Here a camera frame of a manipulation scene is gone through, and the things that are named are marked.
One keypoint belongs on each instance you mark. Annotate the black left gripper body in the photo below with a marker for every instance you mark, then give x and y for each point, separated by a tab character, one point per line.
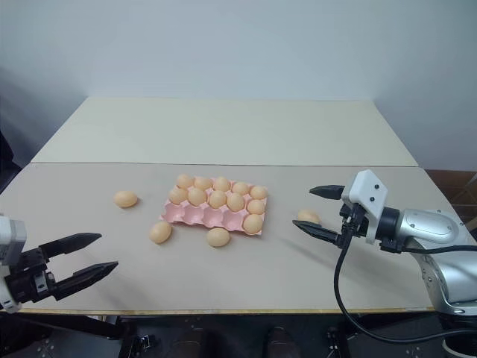
30	277

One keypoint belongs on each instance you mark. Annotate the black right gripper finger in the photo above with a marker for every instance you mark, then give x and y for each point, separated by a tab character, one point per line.
328	191
316	230

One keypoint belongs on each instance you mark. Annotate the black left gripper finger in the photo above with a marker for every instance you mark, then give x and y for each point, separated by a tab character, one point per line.
87	275
71	243

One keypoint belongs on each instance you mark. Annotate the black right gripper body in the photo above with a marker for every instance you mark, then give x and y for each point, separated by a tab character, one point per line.
352	220

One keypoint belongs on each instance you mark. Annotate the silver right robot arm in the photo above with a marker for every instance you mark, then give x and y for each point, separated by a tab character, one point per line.
436	233

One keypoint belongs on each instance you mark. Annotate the pink egg tray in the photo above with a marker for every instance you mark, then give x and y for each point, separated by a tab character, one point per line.
194	215

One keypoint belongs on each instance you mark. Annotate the tan egg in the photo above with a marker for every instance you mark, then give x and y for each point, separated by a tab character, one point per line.
160	232
185	181
217	199
255	206
196	196
258	192
202	182
253	224
125	199
309	215
235	201
221	183
240	188
218	237
178	195

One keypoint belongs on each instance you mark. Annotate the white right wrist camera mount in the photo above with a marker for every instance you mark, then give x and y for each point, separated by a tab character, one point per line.
367	191

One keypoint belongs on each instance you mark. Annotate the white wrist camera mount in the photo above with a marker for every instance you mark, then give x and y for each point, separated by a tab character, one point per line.
367	191
11	235

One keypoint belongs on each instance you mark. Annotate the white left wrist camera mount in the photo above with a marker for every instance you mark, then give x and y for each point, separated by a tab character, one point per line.
11	235

